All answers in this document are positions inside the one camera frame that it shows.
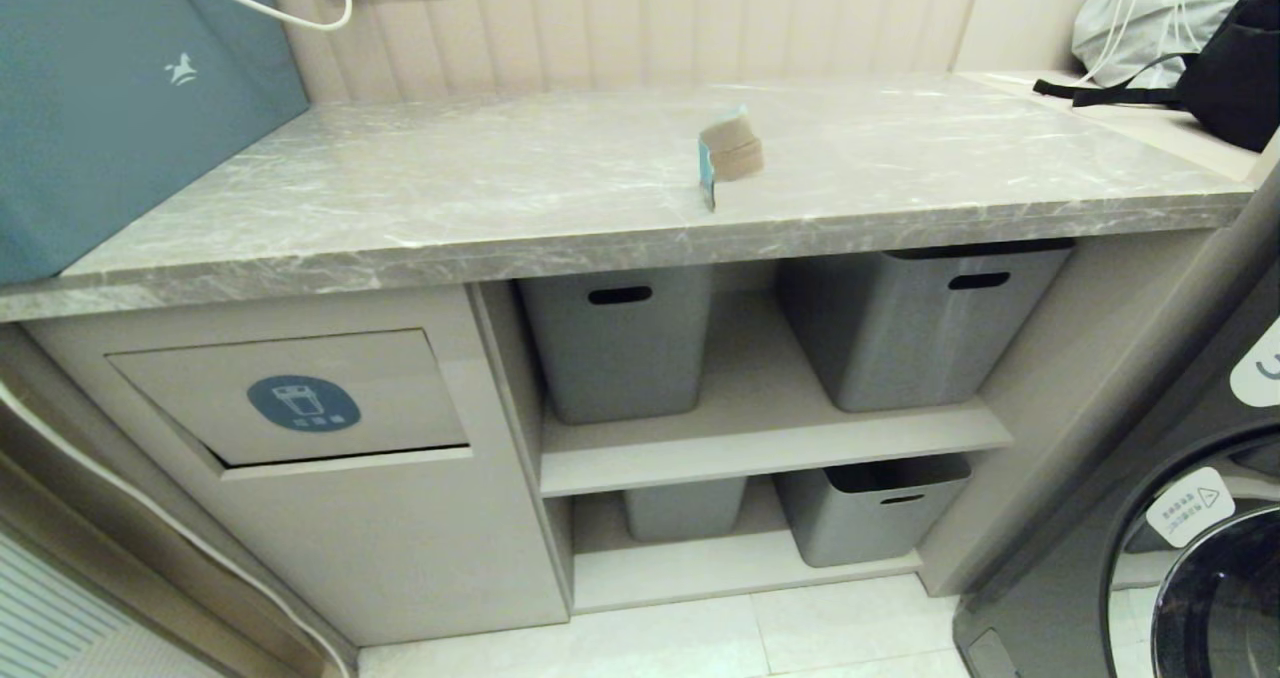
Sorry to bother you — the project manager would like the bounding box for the narrow grey storage bin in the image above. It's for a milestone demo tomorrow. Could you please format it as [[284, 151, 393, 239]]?
[[623, 478, 748, 543], [517, 266, 714, 426]]

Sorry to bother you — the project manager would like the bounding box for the beige shelf board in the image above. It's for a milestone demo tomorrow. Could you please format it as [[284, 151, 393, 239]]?
[[538, 398, 1016, 499]]

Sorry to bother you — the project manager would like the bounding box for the small blue-edged cardboard scrap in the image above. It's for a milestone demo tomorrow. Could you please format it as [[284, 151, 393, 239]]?
[[698, 106, 766, 212]]

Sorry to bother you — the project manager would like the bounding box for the beige trash flap door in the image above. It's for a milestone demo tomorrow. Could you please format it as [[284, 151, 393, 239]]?
[[105, 330, 471, 469]]

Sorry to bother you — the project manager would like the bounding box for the wide grey storage bin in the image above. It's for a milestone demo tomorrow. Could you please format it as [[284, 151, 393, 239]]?
[[775, 455, 974, 569], [778, 241, 1077, 414]]

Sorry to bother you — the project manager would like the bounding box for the beige cabinet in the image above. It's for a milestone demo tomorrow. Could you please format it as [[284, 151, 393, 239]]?
[[0, 228, 1231, 649]]

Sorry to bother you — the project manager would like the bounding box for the blue round bin sticker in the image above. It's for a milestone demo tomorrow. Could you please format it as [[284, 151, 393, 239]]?
[[247, 375, 362, 433]]

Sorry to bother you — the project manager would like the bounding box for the dark grey washing machine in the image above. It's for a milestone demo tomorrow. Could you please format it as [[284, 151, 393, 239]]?
[[950, 173, 1280, 678]]

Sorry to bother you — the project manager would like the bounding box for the teal box with horse logo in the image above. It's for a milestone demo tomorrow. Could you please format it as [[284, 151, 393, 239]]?
[[0, 0, 311, 287]]

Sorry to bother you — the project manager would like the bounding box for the white warning sticker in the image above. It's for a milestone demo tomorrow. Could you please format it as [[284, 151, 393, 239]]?
[[1145, 466, 1237, 549]]

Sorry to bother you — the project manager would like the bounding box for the light grey fabric bag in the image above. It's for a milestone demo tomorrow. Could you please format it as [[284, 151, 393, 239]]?
[[1070, 0, 1271, 89]]

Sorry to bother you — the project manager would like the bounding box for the white washer panel label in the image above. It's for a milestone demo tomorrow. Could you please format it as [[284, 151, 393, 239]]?
[[1230, 318, 1280, 409]]

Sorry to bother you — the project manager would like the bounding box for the black backpack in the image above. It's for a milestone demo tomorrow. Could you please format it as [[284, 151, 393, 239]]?
[[1032, 0, 1280, 154]]

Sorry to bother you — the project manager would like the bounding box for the round glass washer door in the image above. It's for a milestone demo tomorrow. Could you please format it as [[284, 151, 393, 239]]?
[[1100, 428, 1280, 678]]

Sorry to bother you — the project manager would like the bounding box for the thin white floor cable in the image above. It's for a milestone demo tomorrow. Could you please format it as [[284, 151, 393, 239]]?
[[0, 383, 353, 678]]

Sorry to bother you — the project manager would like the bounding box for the white drawstring cord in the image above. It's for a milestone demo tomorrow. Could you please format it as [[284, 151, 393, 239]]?
[[1076, 0, 1201, 84]]

